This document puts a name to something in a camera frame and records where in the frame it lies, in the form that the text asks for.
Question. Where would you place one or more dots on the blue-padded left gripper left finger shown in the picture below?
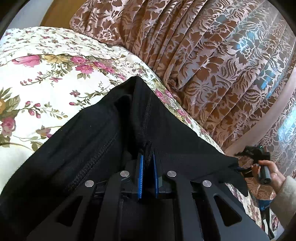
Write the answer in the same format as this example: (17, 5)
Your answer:
(132, 177)

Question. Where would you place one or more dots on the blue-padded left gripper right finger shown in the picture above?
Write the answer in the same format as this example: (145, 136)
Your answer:
(162, 179)

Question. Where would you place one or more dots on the black pants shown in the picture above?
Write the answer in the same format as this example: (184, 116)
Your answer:
(70, 189)

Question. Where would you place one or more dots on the person's right hand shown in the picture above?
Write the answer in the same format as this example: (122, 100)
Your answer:
(277, 178)

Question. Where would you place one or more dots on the brown floral curtain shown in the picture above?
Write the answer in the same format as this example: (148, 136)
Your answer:
(229, 64)

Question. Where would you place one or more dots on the floral bed sheet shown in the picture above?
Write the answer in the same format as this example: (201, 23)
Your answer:
(48, 75)

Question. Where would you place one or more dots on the wooden door frame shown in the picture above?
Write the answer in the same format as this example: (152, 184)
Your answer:
(60, 13)

